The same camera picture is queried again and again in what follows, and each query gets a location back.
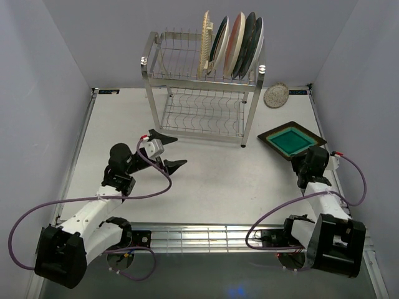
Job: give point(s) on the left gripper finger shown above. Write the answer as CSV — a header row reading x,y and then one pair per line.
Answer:
x,y
165,140
172,166

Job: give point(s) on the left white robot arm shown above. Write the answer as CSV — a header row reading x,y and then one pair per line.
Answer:
x,y
69,268

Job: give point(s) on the aluminium front frame rail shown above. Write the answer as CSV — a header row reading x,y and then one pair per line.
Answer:
x,y
199,238

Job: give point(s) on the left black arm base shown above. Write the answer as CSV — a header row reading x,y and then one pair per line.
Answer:
x,y
140,238

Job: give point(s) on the left blue table label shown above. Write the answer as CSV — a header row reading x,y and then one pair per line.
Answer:
x,y
109,91

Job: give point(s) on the steel two-tier dish rack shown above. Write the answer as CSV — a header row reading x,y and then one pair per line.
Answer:
x,y
211,107

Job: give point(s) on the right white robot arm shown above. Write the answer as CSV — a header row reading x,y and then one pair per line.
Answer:
x,y
334,242

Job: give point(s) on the pink cream floral plate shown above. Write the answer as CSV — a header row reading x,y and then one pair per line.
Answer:
x,y
234,45

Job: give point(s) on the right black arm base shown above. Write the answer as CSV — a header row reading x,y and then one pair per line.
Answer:
x,y
274,238

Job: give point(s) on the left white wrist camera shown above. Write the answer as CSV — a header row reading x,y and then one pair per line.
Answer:
x,y
153,148

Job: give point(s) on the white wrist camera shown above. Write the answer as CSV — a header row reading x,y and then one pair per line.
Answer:
x,y
153,148
334,161

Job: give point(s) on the white plate teal lettered rim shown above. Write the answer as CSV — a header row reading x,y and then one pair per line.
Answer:
x,y
254,55

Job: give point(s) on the dark blue round plate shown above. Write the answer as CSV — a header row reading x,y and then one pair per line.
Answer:
x,y
249,30

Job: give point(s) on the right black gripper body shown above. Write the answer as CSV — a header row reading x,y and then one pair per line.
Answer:
x,y
298,164

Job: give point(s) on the white plate green red rim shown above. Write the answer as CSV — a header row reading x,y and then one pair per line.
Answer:
x,y
219,45

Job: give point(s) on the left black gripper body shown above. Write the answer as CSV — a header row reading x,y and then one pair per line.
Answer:
x,y
138,164

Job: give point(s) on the yellow woven square plate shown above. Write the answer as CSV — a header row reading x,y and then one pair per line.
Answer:
x,y
205,47

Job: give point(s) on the speckled grey round plate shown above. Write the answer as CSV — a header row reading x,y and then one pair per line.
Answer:
x,y
276,95

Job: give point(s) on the right blue table label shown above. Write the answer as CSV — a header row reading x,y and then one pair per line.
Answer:
x,y
298,92

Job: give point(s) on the blue table label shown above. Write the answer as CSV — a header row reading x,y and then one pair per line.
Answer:
x,y
109,91
298,92

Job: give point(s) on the green black square plate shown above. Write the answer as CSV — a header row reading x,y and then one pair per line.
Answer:
x,y
290,139

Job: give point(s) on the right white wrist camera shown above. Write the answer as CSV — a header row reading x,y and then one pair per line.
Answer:
x,y
334,161

